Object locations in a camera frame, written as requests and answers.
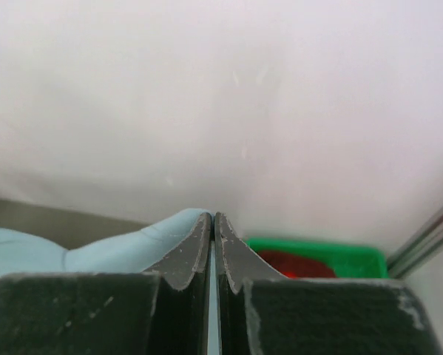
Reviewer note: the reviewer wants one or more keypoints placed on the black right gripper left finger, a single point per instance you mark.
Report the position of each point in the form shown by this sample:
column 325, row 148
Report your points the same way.
column 161, row 310

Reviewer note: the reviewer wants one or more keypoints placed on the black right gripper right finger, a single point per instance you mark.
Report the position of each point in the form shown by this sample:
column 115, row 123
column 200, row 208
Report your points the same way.
column 263, row 312

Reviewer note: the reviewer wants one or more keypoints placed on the green plastic bin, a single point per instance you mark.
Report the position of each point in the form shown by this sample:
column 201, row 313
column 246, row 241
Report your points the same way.
column 347, row 260

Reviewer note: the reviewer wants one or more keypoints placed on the dark red t shirt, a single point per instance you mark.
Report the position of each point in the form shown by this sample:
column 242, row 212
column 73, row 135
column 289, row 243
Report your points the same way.
column 295, row 266

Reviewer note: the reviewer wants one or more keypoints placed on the blue grey t shirt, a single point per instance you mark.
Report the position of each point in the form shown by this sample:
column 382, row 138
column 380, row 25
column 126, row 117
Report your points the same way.
column 128, row 253

